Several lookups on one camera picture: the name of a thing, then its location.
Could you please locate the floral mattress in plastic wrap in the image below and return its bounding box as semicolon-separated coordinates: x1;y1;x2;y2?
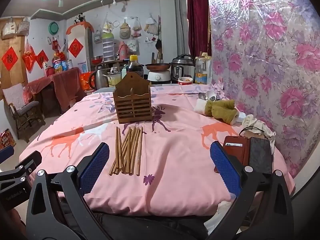
206;0;320;193

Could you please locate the copper frying pan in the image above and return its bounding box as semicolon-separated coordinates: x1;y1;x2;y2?
145;62;172;71

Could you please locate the steel pot with lid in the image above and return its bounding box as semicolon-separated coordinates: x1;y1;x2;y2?
107;72;123;87

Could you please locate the orange cooking oil bottle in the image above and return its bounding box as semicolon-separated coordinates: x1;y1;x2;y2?
52;52;63;74

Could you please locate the silver black pressure cooker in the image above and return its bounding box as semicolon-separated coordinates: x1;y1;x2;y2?
171;54;196;83

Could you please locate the stainless steel kettle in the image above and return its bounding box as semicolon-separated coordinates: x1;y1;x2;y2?
88;69;108;90

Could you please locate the beige hanging bag with heart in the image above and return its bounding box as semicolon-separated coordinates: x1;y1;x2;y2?
119;21;131;38

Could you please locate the red diamond paper on refrigerator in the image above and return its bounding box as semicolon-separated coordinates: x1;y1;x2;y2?
68;38;84;58

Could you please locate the white patterned cloth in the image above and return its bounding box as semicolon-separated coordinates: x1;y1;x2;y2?
241;114;276;140

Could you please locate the soy sauce bottle yellow cap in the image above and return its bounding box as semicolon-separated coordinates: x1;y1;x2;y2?
126;54;145;79

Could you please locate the small red diamond paper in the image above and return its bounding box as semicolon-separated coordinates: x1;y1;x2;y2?
36;50;49;68

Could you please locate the clear cooking oil bottle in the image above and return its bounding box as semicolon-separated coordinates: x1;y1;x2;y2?
194;52;212;85

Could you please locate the brown leather wallet case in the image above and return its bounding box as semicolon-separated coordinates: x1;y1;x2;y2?
214;135;250;173

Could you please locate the clear hanging handbag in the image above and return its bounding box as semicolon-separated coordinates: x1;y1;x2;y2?
17;17;30;37

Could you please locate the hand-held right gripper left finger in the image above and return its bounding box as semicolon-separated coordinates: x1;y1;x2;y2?
26;142;110;240

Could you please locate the orange red gift bag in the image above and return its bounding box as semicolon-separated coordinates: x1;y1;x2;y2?
80;72;96;91

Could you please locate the white refrigerator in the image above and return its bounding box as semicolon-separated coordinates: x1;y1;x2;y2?
66;21;95;80

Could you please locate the brown wooden chopstick holder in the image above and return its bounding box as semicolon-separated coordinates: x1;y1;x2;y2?
112;72;153;124

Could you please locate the dark red curtain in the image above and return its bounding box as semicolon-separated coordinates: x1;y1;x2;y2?
186;0;212;58

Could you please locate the black cord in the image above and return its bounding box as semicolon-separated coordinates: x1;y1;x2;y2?
239;126;266;137

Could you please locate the black phone case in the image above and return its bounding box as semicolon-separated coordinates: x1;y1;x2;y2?
247;137;273;175

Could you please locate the group of wooden chopsticks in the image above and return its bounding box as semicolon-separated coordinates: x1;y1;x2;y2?
109;126;144;177

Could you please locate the white hanging handbag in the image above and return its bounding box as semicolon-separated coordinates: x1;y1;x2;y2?
2;17;17;40

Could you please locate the white electric cooker base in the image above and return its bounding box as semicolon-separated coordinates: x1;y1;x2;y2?
147;70;172;85

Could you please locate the pink thermos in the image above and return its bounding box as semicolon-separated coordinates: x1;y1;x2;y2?
118;41;129;60

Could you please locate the pink deer print bedsheet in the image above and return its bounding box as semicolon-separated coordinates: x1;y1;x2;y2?
19;82;295;217

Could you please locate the red gift box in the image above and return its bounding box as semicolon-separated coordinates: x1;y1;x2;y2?
0;129;17;151

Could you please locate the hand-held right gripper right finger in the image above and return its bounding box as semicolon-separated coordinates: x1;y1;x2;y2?
209;141;294;240

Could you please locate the brown wooden door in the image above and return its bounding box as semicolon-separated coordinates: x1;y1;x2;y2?
0;17;28;90

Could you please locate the red diamond paper on door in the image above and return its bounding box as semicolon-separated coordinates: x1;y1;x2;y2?
1;46;19;72

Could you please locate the wicker chair with cushions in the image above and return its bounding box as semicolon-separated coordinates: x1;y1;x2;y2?
2;83;47;143

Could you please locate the table with red cloth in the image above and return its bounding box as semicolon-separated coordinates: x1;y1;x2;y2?
23;67;82;117

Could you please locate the stacked steamer with green lid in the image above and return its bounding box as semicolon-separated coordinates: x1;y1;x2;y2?
102;32;115;63

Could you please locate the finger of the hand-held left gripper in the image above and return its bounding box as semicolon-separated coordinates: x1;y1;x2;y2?
0;146;14;165
0;151;42;194

